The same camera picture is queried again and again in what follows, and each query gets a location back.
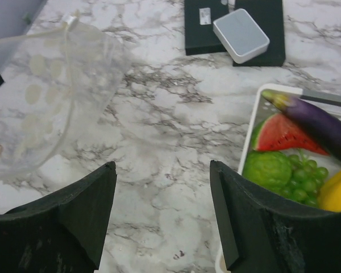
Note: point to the black box with label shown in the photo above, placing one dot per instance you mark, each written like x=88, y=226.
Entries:
x=198, y=20

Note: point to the yellow toy bell pepper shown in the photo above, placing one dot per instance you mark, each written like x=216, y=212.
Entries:
x=330, y=194

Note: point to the white perforated plastic basket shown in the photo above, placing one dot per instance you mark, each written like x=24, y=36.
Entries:
x=263, y=109

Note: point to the black flat box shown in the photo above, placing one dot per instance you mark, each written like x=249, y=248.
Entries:
x=267, y=36

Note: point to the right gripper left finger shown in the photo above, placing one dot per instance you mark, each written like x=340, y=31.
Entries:
x=61, y=232

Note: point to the purple toy eggplant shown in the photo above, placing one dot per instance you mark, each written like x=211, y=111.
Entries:
x=321, y=126

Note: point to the clear polka dot zip bag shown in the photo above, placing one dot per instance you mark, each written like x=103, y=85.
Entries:
x=57, y=84

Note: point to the toy watermelon slice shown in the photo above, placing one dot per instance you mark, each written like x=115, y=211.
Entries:
x=277, y=133

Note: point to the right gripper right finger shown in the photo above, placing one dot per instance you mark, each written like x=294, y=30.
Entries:
x=261, y=231

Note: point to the green toy citrus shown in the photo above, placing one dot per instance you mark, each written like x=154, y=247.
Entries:
x=271, y=170

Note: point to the white grey small device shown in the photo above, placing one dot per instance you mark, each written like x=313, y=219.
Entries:
x=241, y=36

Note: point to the green toy grapes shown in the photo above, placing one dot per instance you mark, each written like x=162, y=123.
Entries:
x=306, y=180

